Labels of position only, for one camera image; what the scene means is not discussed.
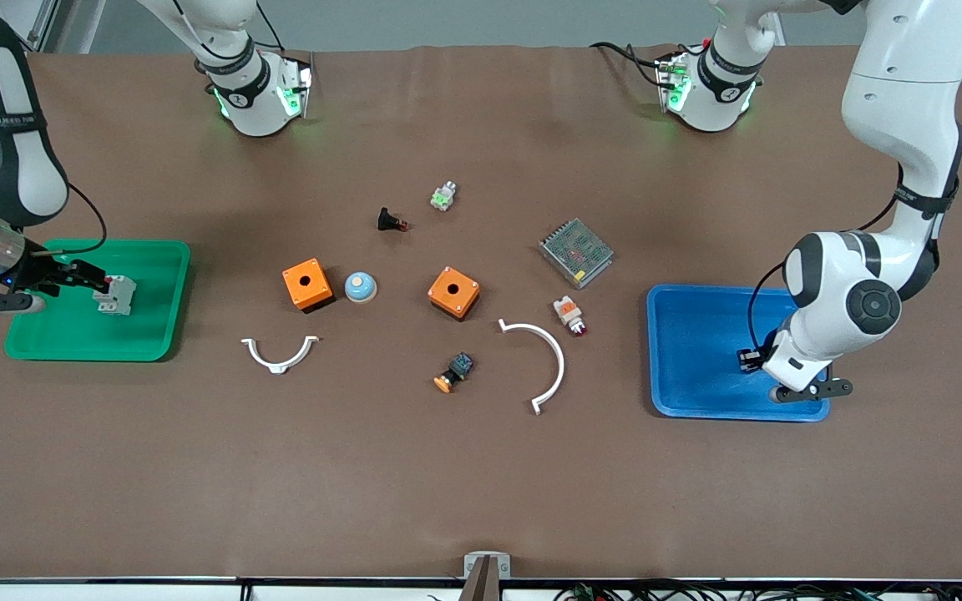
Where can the small white curved bracket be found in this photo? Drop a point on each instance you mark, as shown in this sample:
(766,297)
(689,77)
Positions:
(279,362)

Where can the orange white red indicator light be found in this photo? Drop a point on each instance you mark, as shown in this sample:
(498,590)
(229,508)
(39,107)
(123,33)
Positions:
(569,314)

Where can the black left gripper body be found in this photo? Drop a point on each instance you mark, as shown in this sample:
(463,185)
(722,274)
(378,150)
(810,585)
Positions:
(769,345)

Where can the white red circuit breaker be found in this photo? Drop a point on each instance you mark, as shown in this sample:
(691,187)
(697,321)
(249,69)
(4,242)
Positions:
(120,297)

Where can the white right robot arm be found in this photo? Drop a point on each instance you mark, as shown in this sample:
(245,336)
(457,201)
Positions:
(9,150)

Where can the orange black push button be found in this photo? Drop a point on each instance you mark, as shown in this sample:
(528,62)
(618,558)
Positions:
(454,372)

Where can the green plastic tray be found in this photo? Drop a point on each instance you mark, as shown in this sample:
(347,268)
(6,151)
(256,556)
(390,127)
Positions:
(113,334)

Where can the dark camera mount post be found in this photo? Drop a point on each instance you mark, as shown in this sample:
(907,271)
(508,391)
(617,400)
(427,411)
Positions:
(481,584)

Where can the black red indicator lamp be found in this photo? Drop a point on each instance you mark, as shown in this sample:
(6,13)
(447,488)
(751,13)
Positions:
(389,220)

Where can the blue dome push button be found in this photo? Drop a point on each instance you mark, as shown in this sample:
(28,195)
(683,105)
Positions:
(361,287)

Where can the aluminium frame profile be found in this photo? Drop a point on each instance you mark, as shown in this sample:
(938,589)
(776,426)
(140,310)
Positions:
(43,25)

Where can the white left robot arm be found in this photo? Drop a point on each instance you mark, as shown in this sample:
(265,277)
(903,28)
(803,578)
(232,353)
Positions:
(898,108)

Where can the large white curved bracket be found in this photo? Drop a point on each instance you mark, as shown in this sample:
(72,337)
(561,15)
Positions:
(559,355)

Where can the metal mesh power supply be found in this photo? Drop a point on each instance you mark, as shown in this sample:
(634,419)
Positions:
(576,253)

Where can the orange button box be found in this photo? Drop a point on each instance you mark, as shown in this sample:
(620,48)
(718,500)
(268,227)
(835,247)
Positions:
(453,292)
(307,284)

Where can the grey metal table bracket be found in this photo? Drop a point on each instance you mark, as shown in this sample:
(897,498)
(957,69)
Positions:
(471,563)

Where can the blue plastic tray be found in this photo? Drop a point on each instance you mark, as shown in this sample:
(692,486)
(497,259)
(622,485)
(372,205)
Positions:
(698,359)

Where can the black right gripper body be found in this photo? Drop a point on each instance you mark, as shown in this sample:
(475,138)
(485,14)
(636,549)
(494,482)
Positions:
(37,272)

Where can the green white switch module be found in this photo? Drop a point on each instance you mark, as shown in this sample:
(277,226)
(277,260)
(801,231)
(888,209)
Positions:
(443,197)

